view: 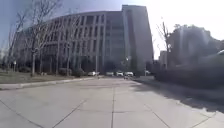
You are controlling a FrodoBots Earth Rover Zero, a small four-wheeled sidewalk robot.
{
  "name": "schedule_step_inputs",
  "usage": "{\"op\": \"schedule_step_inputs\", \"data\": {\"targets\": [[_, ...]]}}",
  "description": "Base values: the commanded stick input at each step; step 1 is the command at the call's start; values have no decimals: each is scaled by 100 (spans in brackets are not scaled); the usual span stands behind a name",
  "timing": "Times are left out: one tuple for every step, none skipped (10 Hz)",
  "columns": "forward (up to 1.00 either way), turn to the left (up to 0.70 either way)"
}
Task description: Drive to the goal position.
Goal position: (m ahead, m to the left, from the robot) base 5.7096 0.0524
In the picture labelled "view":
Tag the flat grass strip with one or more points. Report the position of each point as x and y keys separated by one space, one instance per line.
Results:
x=26 y=77

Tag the large grey curved building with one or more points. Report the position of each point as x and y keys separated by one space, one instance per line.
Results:
x=110 y=36

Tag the row of parked cars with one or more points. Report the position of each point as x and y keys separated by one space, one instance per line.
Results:
x=119 y=73

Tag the low concrete kerb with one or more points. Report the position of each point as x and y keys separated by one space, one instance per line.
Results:
x=33 y=84

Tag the low bushes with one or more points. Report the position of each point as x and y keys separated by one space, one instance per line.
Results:
x=71 y=72

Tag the bare tree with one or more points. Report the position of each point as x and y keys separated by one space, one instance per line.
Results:
x=165 y=50

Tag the clump of dark leafy trees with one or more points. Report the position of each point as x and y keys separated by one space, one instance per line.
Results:
x=193 y=43

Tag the dark hedge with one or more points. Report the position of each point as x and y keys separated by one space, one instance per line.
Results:
x=190 y=75

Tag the row of bare trees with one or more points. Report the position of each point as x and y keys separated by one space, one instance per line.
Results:
x=33 y=63

